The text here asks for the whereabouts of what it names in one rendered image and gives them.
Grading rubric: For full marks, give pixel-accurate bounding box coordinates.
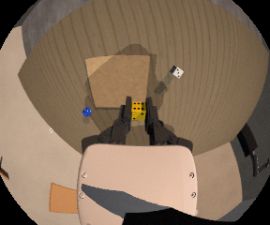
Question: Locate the yellow die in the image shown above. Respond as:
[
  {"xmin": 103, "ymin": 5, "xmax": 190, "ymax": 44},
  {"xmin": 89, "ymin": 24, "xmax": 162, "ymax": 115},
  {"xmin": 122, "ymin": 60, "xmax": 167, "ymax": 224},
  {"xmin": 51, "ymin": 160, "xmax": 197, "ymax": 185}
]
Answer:
[{"xmin": 131, "ymin": 102, "xmax": 146, "ymax": 121}]

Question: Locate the tan textured mat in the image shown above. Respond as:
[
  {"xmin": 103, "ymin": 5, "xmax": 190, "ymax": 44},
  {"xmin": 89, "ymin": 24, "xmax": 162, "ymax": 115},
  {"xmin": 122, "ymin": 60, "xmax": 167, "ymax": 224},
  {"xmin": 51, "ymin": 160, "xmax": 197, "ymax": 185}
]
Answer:
[{"xmin": 85, "ymin": 55, "xmax": 150, "ymax": 108}]

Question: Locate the blue die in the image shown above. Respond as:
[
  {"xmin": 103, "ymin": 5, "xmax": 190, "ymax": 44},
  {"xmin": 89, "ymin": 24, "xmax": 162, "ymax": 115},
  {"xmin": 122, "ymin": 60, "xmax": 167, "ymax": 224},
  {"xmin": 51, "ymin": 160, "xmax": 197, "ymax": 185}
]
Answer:
[{"xmin": 82, "ymin": 107, "xmax": 92, "ymax": 117}]

